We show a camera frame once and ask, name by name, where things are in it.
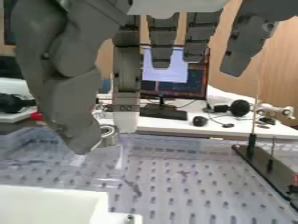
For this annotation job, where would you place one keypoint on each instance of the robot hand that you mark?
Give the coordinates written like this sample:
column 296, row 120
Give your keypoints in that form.
column 62, row 66

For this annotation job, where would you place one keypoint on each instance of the metal bearing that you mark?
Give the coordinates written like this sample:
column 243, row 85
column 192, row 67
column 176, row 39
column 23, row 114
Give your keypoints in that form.
column 110, row 135

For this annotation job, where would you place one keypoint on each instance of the white desk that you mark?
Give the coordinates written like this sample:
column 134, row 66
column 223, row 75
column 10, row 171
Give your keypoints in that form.
column 178, row 128
column 14, row 86

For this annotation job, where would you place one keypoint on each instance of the black keyboard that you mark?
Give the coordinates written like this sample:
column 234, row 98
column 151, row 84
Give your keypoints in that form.
column 164, row 114

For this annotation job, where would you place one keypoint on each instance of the computer screen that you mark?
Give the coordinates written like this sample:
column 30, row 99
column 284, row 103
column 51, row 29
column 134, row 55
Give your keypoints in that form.
column 195, row 83

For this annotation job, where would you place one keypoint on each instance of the clear box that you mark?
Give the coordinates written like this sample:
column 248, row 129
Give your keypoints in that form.
column 178, row 142

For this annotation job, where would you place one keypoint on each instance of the black mouse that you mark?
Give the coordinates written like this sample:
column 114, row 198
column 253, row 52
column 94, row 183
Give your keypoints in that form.
column 200, row 121

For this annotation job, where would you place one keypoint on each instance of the black headphones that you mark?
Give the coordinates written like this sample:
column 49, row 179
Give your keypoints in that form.
column 240, row 107

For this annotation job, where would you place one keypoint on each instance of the small white box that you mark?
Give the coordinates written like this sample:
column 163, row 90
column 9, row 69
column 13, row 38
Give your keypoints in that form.
column 45, row 206

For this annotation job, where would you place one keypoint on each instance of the small white jointed device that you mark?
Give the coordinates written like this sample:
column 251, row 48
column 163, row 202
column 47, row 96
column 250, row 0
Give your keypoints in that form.
column 267, row 108

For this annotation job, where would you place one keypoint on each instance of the thin stick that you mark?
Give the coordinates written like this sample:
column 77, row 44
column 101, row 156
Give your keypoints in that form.
column 252, row 146

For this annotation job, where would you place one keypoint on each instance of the short black peg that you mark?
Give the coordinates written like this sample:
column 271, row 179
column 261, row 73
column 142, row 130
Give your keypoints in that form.
column 272, row 156

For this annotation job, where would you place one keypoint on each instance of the black plate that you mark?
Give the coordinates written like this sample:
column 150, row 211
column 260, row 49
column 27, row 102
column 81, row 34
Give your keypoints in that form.
column 284, row 186

